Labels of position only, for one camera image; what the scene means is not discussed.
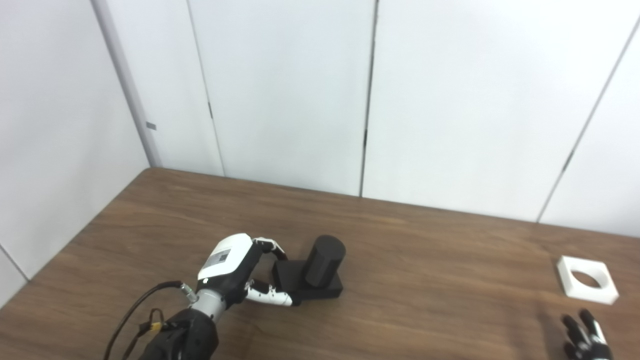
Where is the left thin wire yellow tag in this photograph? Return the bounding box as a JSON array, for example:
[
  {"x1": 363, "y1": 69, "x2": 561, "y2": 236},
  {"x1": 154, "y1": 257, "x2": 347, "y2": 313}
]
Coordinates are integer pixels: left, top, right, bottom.
[{"x1": 122, "y1": 308, "x2": 174, "y2": 360}]

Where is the black peg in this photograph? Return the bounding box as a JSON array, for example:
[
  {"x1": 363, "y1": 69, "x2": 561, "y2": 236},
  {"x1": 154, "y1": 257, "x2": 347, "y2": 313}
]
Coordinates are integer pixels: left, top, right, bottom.
[{"x1": 271, "y1": 235, "x2": 347, "y2": 302}]

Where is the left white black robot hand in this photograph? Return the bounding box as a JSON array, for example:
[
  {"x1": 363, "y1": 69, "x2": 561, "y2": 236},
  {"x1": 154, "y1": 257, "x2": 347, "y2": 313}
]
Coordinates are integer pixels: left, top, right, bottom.
[{"x1": 196, "y1": 233, "x2": 302, "y2": 307}]

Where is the left thick black wrist cable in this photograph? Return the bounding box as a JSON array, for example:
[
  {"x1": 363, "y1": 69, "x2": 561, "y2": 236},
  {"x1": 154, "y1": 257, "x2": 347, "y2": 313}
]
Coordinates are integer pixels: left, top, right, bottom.
[{"x1": 103, "y1": 280, "x2": 199, "y2": 360}]

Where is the white square piece with hole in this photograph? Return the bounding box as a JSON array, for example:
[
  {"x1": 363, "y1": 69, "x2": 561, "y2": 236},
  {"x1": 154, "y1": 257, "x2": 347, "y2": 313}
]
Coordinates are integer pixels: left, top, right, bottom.
[{"x1": 556, "y1": 255, "x2": 620, "y2": 306}]

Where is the grey wall corner post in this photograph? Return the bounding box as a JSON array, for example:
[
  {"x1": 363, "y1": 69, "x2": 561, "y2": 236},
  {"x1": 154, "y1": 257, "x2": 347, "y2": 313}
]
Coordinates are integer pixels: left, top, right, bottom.
[{"x1": 91, "y1": 0, "x2": 162, "y2": 169}]

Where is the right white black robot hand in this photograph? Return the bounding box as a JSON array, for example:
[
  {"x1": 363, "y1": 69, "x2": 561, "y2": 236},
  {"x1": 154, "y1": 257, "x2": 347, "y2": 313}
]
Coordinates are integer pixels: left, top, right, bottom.
[{"x1": 561, "y1": 309, "x2": 614, "y2": 360}]

